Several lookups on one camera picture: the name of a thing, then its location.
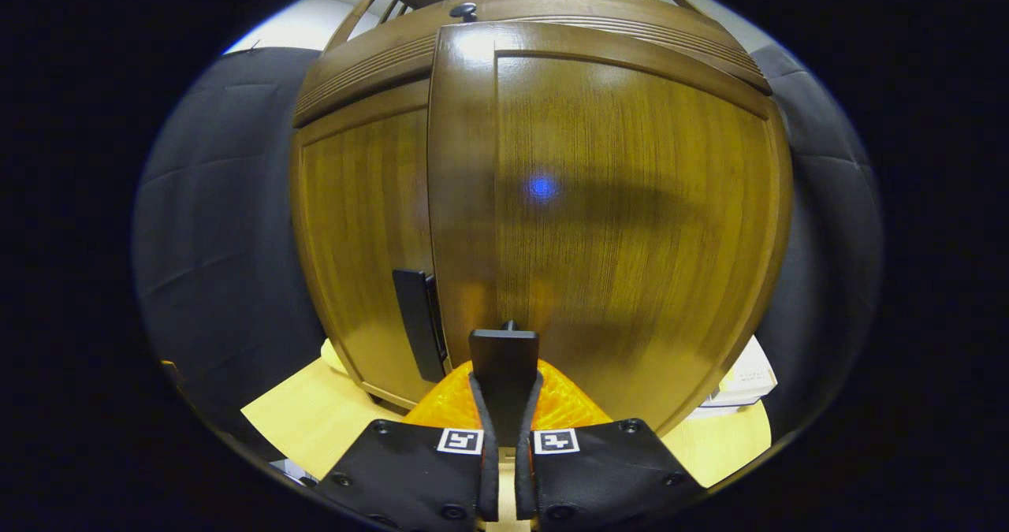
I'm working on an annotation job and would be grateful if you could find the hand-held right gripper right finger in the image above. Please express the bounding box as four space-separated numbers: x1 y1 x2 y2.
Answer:
515 359 706 532

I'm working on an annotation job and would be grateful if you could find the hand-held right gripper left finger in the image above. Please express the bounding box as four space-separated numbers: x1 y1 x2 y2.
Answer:
315 359 501 532

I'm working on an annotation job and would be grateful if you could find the white box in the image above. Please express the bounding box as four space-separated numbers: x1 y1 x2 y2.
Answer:
698 335 779 411

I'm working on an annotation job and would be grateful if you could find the wooden drawer with black knob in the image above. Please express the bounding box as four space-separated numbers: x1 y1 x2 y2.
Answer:
293 0 773 129

